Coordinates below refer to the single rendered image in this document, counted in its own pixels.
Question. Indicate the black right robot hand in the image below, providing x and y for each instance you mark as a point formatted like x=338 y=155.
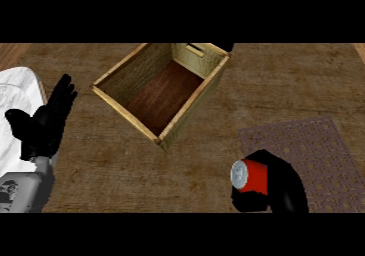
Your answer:
x=282 y=180

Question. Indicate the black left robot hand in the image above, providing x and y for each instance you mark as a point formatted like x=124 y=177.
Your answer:
x=41 y=125

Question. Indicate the red can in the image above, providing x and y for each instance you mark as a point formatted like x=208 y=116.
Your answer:
x=251 y=176

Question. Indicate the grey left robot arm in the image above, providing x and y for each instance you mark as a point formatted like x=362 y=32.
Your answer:
x=22 y=190

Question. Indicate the purple patterned placemat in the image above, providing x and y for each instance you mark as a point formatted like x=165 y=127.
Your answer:
x=307 y=160

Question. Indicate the wooden box basket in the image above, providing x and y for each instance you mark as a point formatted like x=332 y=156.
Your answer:
x=163 y=93

